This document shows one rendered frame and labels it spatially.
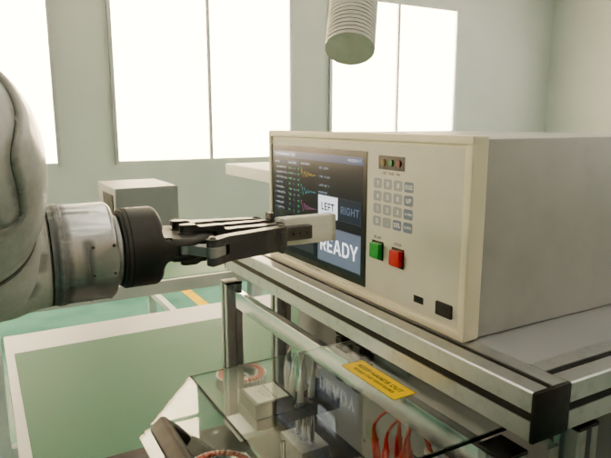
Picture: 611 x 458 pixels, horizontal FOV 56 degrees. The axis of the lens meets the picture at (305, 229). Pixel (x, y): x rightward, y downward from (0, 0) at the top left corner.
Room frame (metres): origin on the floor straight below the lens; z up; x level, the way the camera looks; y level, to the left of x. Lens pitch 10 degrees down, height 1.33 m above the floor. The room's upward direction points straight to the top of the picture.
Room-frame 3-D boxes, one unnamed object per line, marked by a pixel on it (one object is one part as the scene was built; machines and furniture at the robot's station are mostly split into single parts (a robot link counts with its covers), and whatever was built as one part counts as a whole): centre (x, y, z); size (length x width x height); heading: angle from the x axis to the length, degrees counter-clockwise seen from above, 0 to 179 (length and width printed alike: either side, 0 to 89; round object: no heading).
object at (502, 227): (0.83, -0.22, 1.22); 0.44 x 0.39 x 0.20; 30
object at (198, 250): (0.52, 0.10, 1.22); 0.05 x 0.05 x 0.02; 28
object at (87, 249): (0.51, 0.20, 1.22); 0.09 x 0.06 x 0.09; 29
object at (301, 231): (0.59, 0.01, 1.22); 0.05 x 0.03 x 0.01; 119
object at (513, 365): (0.84, -0.21, 1.09); 0.68 x 0.44 x 0.05; 30
